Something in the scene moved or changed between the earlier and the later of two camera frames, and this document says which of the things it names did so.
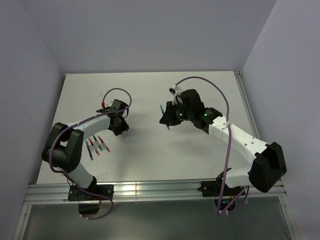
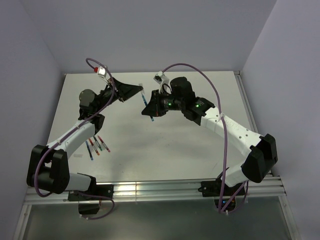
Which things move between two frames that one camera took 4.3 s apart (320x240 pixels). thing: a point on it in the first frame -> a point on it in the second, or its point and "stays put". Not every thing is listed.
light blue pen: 161,108 -> 146,104
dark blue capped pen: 89,150 stays put
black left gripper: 124,127 -> 124,90
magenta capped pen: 103,143 stays put
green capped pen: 97,143 stays put
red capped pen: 93,146 stays put
